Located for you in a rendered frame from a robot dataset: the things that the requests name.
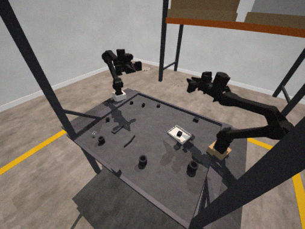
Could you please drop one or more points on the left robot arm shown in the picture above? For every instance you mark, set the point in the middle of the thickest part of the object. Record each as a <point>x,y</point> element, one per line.
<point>109,56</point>

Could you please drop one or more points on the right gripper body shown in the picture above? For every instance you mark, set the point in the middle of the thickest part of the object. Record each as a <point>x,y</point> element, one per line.
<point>193,85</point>

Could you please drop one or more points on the white shallow rectangular tray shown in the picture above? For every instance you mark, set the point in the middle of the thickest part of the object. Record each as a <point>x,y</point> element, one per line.
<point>184,137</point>

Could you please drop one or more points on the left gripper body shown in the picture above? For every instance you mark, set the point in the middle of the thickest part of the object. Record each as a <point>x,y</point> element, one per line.
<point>119,70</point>

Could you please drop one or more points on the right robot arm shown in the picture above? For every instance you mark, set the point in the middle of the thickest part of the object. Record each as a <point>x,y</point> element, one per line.
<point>278,126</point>

